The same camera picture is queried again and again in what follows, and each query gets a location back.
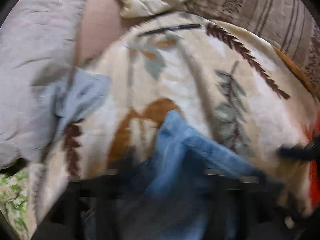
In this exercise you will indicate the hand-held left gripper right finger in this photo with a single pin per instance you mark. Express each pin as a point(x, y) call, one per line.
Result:
point(225, 190)

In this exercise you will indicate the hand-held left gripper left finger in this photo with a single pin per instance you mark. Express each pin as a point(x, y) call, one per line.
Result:
point(100, 192)

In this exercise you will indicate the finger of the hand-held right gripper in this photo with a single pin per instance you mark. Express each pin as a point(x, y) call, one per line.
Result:
point(292, 152)

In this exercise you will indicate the blue denim pants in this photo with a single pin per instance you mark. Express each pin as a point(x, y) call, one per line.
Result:
point(180, 170)

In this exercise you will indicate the green white patterned cloth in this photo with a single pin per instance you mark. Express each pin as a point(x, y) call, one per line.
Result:
point(13, 200)

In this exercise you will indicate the light blue cloth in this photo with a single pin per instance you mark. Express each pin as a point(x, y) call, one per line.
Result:
point(82, 92)

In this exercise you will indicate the leaf print fleece blanket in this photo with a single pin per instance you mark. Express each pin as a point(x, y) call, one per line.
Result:
point(200, 85)

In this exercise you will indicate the brown striped pillow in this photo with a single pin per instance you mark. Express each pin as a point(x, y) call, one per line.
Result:
point(270, 12)

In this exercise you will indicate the grey quilted blanket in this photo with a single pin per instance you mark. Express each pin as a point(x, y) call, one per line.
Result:
point(35, 62)

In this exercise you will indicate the pink bed sheet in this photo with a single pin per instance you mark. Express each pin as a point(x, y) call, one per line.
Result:
point(98, 27)

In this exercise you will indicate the black pen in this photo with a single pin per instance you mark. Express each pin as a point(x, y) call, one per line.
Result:
point(170, 29)

